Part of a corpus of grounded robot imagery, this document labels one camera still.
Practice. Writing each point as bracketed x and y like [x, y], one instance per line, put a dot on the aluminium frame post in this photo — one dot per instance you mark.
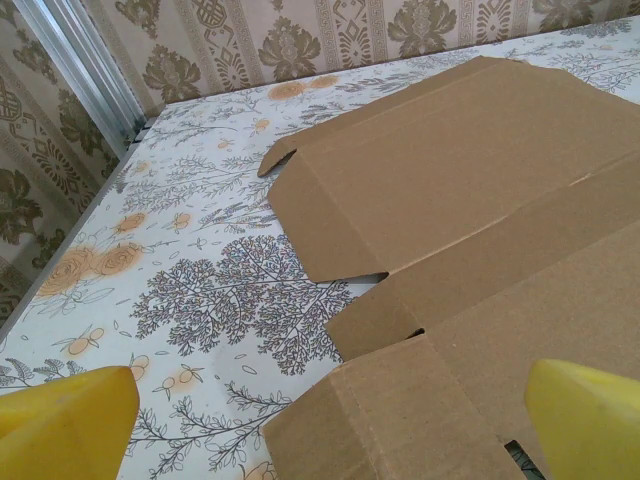
[85, 65]

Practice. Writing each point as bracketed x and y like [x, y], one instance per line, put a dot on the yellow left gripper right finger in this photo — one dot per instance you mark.
[590, 430]

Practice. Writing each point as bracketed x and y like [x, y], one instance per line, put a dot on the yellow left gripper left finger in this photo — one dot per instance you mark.
[65, 425]

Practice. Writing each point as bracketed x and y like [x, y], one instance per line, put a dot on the brown cardboard box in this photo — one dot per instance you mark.
[450, 175]

